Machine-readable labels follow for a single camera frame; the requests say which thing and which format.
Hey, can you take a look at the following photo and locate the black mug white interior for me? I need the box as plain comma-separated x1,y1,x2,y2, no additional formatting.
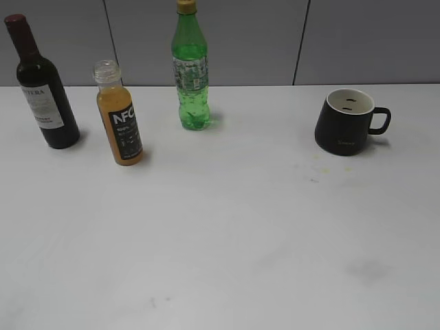
314,88,392,156

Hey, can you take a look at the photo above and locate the dark red wine bottle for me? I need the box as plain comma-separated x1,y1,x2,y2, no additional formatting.
4,14,80,149

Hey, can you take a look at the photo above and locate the NFC orange juice bottle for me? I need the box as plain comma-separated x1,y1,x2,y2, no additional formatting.
93,60,143,166

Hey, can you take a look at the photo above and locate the green soda bottle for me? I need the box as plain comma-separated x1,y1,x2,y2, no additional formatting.
171,1,210,131

